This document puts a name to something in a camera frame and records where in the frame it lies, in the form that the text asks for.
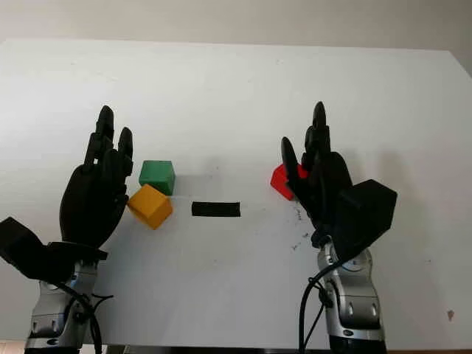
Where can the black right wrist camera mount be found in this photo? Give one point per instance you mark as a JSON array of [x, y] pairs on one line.
[[368, 217]]

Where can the red wooden block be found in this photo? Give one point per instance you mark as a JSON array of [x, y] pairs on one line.
[[278, 181]]

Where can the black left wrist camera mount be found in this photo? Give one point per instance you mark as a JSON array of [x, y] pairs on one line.
[[33, 250]]

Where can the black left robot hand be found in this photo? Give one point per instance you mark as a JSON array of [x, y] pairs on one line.
[[88, 206]]

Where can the yellow wooden block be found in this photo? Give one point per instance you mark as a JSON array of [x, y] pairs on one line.
[[147, 206]]

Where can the green wooden block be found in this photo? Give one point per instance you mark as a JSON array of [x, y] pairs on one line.
[[155, 173]]

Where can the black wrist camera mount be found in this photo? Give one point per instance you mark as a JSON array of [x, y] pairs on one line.
[[33, 250], [368, 217]]

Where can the black tape mark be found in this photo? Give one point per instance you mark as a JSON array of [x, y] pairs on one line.
[[215, 209]]

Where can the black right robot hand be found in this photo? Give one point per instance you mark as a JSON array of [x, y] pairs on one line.
[[324, 184]]

